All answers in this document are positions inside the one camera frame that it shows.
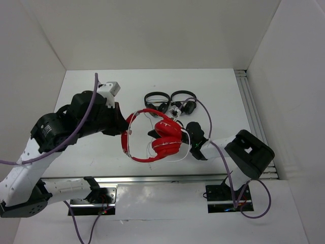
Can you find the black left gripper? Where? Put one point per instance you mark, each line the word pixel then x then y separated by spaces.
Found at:
pixel 118 120

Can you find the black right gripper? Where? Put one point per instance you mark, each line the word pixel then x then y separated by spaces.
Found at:
pixel 154 133

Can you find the red over-ear headphones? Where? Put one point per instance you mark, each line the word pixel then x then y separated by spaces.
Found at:
pixel 168 143

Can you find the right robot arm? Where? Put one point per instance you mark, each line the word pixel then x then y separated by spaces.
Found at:
pixel 250 154

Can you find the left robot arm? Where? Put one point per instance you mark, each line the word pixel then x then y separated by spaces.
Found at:
pixel 23 192

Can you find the right black headphones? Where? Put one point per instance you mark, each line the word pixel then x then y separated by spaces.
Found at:
pixel 186 107

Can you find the black headphones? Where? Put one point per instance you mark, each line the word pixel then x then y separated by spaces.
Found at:
pixel 186 107
pixel 157 100

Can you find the left black headphones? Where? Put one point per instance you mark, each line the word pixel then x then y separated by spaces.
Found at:
pixel 157 100

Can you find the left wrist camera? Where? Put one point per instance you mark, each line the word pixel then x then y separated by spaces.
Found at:
pixel 109 91

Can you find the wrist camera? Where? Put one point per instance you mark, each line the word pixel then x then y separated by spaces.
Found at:
pixel 109 91
pixel 175 112

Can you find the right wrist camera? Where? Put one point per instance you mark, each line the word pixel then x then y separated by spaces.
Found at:
pixel 175 112

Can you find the right side aluminium rail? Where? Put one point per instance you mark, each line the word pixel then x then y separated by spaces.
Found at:
pixel 254 120

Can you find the aluminium rail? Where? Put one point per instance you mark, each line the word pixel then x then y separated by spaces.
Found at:
pixel 254 120
pixel 159 179

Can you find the front aluminium rail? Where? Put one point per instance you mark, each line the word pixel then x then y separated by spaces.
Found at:
pixel 159 179

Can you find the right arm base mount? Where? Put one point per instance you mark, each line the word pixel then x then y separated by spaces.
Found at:
pixel 219 199

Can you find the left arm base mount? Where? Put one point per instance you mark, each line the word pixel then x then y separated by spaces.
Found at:
pixel 101 199

